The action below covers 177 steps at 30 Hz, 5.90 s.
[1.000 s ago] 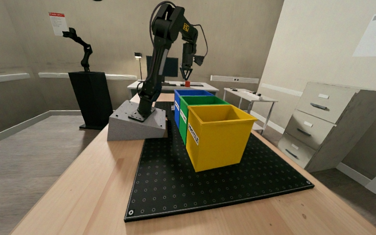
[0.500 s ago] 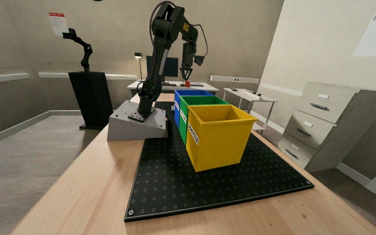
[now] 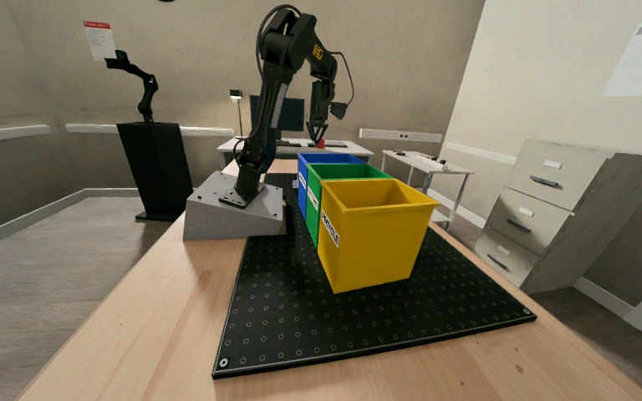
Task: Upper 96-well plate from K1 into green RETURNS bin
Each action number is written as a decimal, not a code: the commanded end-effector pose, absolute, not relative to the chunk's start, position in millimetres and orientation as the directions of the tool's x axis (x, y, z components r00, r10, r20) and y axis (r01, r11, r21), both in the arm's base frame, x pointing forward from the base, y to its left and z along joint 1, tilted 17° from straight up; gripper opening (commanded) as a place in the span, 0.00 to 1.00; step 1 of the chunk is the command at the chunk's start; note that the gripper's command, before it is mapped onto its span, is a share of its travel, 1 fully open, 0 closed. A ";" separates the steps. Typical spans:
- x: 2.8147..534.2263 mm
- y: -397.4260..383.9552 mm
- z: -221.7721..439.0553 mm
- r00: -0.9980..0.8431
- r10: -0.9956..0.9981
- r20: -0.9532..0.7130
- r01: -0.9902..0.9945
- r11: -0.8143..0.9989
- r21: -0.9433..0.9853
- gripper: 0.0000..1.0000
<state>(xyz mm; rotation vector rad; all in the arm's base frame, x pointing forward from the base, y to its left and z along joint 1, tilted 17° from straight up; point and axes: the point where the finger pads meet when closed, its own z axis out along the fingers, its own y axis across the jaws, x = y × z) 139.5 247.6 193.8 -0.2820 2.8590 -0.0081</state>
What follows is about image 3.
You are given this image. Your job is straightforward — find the green bin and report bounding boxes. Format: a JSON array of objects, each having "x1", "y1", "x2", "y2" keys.
[{"x1": 306, "y1": 164, "x2": 391, "y2": 249}]

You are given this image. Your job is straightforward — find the yellow open-top bin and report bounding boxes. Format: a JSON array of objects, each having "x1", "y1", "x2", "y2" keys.
[{"x1": 318, "y1": 179, "x2": 436, "y2": 294}]

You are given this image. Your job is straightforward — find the blue open-top bin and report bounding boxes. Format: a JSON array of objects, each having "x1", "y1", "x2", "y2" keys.
[{"x1": 298, "y1": 153, "x2": 365, "y2": 220}]

